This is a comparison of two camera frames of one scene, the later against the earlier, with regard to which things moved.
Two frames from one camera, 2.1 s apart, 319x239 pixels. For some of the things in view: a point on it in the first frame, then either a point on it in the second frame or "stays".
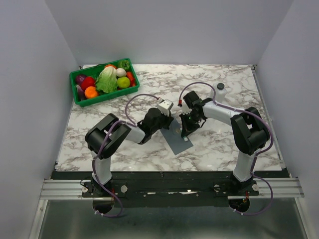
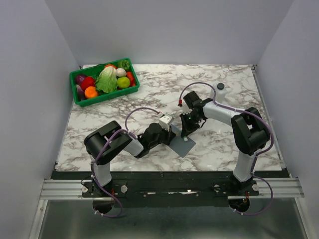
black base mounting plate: (192, 189) stays
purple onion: (79, 78) stays
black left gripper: (168, 120) → (169, 136)
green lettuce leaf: (106, 80) stays
